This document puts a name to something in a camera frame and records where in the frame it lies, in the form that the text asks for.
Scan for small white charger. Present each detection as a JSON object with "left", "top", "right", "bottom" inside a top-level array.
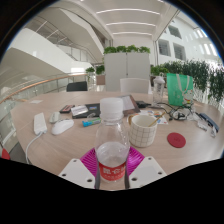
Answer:
[{"left": 49, "top": 111, "right": 62, "bottom": 124}]

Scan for black chair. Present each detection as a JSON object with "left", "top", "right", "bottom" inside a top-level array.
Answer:
[{"left": 65, "top": 81, "right": 89, "bottom": 93}]

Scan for group of ceiling light strips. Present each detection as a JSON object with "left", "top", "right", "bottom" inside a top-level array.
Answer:
[{"left": 94, "top": 6, "right": 161, "bottom": 38}]

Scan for tangle of black cables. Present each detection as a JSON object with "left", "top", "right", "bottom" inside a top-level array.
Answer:
[{"left": 156, "top": 101, "right": 201, "bottom": 122}]

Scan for wooden-topped glass railing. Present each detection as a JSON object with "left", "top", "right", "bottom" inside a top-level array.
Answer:
[{"left": 0, "top": 72, "right": 89, "bottom": 111}]

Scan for red-labelled clear water bottle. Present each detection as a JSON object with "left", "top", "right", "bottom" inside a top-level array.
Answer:
[{"left": 93, "top": 97, "right": 131, "bottom": 184}]

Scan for small red-black device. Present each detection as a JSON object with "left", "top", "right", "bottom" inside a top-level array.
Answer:
[{"left": 59, "top": 104, "right": 76, "bottom": 114}]

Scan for golden stirring spoon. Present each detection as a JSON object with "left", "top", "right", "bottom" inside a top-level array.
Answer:
[{"left": 147, "top": 111, "right": 167, "bottom": 128}]

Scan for small white packet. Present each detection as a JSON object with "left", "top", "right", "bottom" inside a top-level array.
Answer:
[{"left": 209, "top": 125, "right": 218, "bottom": 138}]

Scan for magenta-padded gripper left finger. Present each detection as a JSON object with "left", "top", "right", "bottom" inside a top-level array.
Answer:
[{"left": 58, "top": 147, "right": 102, "bottom": 190}]

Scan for brown-backed printed booklet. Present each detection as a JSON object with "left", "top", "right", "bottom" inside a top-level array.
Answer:
[{"left": 118, "top": 94, "right": 141, "bottom": 117}]

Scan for row of green hedge plants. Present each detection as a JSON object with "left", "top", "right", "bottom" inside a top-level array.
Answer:
[{"left": 150, "top": 59, "right": 224, "bottom": 104}]

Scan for tall clear white-lidded bottle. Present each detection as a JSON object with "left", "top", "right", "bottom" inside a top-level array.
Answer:
[{"left": 152, "top": 75, "right": 166, "bottom": 107}]

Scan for colourful sticker sheet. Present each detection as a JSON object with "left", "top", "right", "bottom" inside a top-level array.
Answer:
[{"left": 146, "top": 109, "right": 170, "bottom": 126}]

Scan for white label card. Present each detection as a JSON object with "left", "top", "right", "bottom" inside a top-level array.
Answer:
[{"left": 196, "top": 119, "right": 209, "bottom": 131}]

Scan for flat round red coaster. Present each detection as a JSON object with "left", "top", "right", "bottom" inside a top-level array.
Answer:
[{"left": 166, "top": 132, "right": 187, "bottom": 149}]

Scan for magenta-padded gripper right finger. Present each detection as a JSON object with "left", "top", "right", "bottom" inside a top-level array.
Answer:
[{"left": 123, "top": 146, "right": 168, "bottom": 190}]

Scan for white power strip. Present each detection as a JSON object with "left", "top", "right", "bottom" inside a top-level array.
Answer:
[{"left": 33, "top": 112, "right": 49, "bottom": 136}]

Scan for black notebook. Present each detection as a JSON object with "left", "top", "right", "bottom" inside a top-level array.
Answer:
[{"left": 72, "top": 102, "right": 102, "bottom": 120}]

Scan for green tote bag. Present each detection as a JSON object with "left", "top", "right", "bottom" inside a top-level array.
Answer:
[{"left": 166, "top": 72, "right": 195, "bottom": 108}]

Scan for small blue-green tube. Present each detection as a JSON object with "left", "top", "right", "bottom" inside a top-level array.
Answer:
[{"left": 81, "top": 117, "right": 102, "bottom": 128}]

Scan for white computer mouse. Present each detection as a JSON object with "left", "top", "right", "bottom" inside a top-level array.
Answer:
[{"left": 51, "top": 118, "right": 75, "bottom": 136}]

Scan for white power strip cable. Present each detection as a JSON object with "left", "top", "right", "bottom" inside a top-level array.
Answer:
[{"left": 25, "top": 131, "right": 44, "bottom": 164}]

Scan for white chair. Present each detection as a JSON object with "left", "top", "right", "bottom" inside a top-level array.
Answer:
[{"left": 119, "top": 77, "right": 150, "bottom": 94}]

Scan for small white card box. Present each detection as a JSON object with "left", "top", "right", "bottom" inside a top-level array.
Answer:
[{"left": 70, "top": 105, "right": 89, "bottom": 117}]

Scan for white plant-topped cabinet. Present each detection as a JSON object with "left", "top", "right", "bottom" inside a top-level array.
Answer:
[{"left": 103, "top": 44, "right": 152, "bottom": 93}]

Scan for small black pouch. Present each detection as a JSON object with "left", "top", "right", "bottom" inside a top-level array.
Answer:
[{"left": 134, "top": 100, "right": 153, "bottom": 109}]

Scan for white grid-pattern mug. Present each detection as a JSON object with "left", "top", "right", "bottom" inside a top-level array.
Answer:
[{"left": 128, "top": 113, "right": 158, "bottom": 149}]

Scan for potted green plants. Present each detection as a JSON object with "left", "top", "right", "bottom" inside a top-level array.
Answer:
[{"left": 85, "top": 64, "right": 106, "bottom": 86}]

